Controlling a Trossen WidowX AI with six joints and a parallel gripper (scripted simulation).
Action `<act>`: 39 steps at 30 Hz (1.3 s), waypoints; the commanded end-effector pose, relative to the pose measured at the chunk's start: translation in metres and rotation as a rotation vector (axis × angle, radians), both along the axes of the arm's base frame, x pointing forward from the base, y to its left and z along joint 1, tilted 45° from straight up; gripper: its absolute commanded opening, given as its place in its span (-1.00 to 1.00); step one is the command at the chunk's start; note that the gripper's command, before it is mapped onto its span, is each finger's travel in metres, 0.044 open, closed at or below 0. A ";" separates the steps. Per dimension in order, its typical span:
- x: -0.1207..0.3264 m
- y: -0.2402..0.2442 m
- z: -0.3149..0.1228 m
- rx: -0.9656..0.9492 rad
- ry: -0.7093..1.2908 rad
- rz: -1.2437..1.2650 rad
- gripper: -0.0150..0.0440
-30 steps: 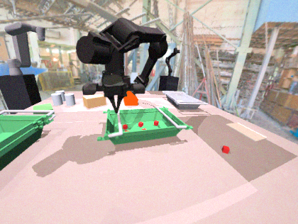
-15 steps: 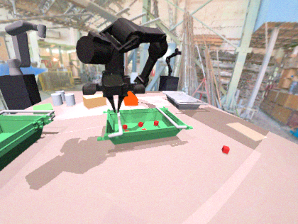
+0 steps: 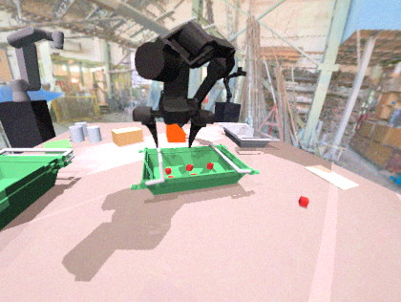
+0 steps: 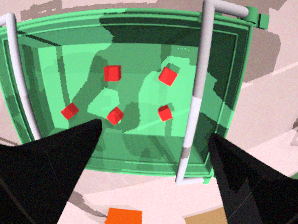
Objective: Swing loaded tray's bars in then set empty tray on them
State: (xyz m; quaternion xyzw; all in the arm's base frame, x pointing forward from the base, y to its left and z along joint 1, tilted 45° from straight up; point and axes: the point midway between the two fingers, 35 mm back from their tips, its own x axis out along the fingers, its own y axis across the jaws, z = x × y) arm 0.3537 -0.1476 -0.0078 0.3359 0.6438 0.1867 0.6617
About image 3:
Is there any white flat panel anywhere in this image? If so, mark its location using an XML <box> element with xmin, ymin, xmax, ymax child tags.
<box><xmin>304</xmin><ymin>165</ymin><xmax>360</xmax><ymax>191</ymax></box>

